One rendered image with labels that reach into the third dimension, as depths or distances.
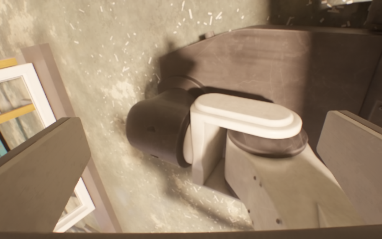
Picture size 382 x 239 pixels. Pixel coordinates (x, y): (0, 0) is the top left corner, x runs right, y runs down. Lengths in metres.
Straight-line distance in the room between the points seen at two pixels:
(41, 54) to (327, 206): 1.37
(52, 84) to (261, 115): 1.24
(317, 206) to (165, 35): 0.68
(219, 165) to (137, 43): 0.58
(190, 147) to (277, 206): 0.21
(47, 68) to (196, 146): 1.13
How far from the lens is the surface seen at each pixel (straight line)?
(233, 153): 0.39
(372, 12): 0.53
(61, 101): 1.44
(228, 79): 0.52
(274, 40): 0.48
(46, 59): 1.41
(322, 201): 0.32
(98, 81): 1.15
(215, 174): 0.51
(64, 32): 1.27
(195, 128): 0.40
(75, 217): 1.90
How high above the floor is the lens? 0.64
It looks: 49 degrees down
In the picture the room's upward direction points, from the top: 130 degrees counter-clockwise
